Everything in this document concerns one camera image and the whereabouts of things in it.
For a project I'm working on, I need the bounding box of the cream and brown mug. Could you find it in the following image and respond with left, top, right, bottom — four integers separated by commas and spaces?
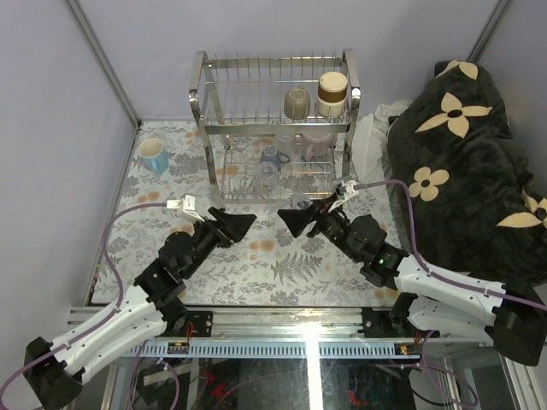
316, 71, 348, 118

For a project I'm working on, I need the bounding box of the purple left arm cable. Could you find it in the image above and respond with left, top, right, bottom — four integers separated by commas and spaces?
0, 202, 172, 401

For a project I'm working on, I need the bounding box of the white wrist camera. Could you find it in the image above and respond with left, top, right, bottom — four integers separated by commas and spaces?
328, 180, 358, 212
166, 194, 204, 223

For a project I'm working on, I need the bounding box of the right aluminium frame post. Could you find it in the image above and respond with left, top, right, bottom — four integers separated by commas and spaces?
466, 0, 515, 63

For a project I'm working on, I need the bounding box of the steel two-tier dish rack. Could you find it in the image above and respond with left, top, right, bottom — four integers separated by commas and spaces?
189, 49, 362, 203

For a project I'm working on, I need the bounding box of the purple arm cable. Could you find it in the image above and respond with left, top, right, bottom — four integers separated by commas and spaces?
0, 202, 172, 401
352, 179, 547, 407

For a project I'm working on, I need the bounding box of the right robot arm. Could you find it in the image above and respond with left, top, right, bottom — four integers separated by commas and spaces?
277, 199, 546, 366

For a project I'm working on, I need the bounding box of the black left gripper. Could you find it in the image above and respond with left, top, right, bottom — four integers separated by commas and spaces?
185, 209, 259, 281

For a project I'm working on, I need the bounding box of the pink ribbed mug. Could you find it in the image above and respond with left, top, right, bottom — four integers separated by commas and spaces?
301, 132, 333, 161

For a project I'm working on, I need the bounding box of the white pillow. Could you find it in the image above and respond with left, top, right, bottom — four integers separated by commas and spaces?
350, 99, 414, 202

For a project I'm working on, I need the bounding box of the floral tablecloth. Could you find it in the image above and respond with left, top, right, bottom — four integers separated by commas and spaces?
88, 121, 397, 307

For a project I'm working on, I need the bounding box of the grey-blue textured mug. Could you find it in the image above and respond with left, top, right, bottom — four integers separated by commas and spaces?
260, 145, 291, 171

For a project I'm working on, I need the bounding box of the left aluminium frame post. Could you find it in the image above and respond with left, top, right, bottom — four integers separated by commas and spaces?
63, 0, 142, 128

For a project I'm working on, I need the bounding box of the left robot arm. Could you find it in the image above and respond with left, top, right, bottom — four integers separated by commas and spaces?
23, 207, 256, 409

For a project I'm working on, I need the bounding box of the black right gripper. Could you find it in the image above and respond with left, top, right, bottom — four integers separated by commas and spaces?
279, 193, 362, 263

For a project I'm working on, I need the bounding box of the aluminium frame post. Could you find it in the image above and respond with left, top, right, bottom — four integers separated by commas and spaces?
466, 0, 515, 63
63, 0, 142, 128

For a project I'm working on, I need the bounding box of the olive grey mug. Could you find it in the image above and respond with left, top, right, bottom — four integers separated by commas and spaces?
284, 85, 311, 120

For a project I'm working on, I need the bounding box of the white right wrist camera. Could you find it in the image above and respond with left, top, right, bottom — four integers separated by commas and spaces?
328, 180, 358, 212

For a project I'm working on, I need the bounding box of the black floral blanket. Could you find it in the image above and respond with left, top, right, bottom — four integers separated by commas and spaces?
387, 60, 546, 286

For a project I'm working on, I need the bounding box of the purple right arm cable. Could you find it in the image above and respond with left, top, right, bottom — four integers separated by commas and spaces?
352, 179, 547, 407

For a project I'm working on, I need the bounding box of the aluminium mounting rail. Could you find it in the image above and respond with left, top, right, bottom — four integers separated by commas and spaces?
68, 307, 426, 360

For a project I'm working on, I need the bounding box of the light blue mug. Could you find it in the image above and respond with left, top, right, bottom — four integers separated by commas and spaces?
138, 138, 168, 174

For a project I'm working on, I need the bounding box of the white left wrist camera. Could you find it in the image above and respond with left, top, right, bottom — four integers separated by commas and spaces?
166, 194, 204, 223

